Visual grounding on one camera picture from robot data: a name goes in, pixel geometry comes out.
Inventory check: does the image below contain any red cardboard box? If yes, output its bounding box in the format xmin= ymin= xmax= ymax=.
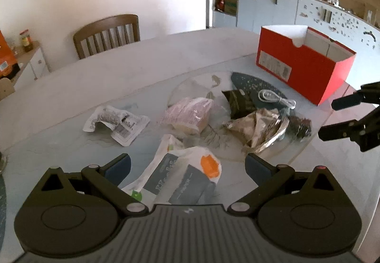
xmin=256 ymin=24 xmax=357 ymax=106

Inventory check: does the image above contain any dark red wrapper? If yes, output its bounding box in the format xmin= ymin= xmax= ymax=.
xmin=286 ymin=115 xmax=312 ymax=142

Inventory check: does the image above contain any silver wrapper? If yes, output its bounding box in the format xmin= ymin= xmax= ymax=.
xmin=221 ymin=108 xmax=290 ymax=154

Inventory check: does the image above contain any brown cardboard carton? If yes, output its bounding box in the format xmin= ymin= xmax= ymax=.
xmin=224 ymin=0 xmax=239 ymax=14

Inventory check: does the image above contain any pink plastic wrapper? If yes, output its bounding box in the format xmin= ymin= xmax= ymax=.
xmin=157 ymin=97 xmax=214 ymax=136

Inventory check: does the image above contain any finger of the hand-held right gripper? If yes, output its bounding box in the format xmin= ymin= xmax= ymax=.
xmin=331 ymin=82 xmax=380 ymax=110
xmin=318 ymin=109 xmax=380 ymax=152

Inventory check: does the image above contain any white grey-printed wrapper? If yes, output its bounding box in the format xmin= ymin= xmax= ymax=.
xmin=82 ymin=105 xmax=150 ymax=147

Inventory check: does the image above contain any small white side cabinet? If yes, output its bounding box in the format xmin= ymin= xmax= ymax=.
xmin=12 ymin=42 xmax=51 ymax=91

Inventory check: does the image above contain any black snack wrapper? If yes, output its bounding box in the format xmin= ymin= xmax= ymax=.
xmin=221 ymin=88 xmax=256 ymax=119

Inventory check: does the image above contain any brown slatted wooden chair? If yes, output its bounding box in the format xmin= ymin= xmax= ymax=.
xmin=73 ymin=14 xmax=141 ymax=60

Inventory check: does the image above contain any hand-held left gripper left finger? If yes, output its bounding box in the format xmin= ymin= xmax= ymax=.
xmin=30 ymin=153 xmax=149 ymax=217

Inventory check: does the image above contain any white orange-marked packet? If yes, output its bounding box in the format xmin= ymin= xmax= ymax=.
xmin=122 ymin=134 xmax=223 ymax=204

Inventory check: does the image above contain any grey wall cabinet with shelves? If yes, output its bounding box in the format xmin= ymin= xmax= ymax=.
xmin=212 ymin=0 xmax=380 ymax=53

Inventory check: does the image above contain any white cable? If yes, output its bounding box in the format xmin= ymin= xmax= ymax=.
xmin=258 ymin=89 xmax=297 ymax=109

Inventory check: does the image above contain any orange carton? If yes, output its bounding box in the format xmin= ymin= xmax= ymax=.
xmin=0 ymin=30 xmax=19 ymax=78

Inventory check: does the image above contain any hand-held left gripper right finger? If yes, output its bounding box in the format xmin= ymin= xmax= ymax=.
xmin=227 ymin=153 xmax=345 ymax=217

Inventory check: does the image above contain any tan chair back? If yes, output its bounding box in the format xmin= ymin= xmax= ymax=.
xmin=0 ymin=77 xmax=15 ymax=100

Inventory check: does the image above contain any white desktop table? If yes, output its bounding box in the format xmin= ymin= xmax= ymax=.
xmin=0 ymin=27 xmax=380 ymax=263

